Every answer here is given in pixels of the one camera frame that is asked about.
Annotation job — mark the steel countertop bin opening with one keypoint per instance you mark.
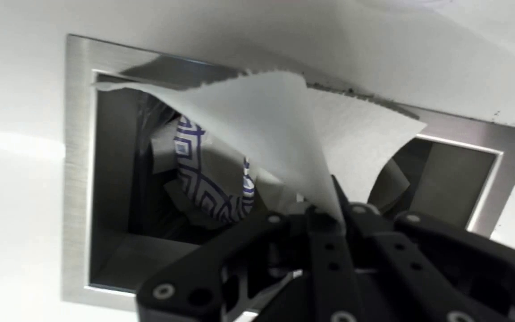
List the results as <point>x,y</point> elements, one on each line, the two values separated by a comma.
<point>119,179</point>

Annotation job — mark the white paper towel piece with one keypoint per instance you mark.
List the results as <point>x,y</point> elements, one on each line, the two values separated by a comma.
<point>284,134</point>

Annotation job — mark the blue patterned paper cup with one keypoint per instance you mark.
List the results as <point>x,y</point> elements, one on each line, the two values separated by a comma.
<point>204,179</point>

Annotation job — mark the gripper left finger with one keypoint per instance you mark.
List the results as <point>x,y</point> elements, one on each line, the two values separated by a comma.
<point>248,250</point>

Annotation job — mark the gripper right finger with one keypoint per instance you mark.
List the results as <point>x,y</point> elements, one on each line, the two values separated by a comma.
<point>436,264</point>

